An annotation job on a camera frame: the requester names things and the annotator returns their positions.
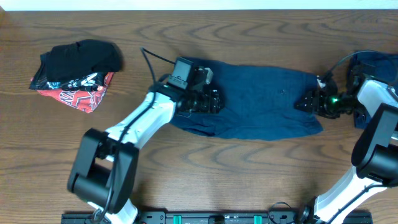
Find red printed shirt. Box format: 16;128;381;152
29;72;114;113

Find folded black garment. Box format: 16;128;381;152
29;39;123;91

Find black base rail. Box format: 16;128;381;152
60;211;373;224

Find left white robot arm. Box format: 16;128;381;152
67;82;223;223

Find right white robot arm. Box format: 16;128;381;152
294;75;397;223

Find folded navy garment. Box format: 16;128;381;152
346;50;398;130

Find dark blue shorts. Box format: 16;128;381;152
170;58;323;141

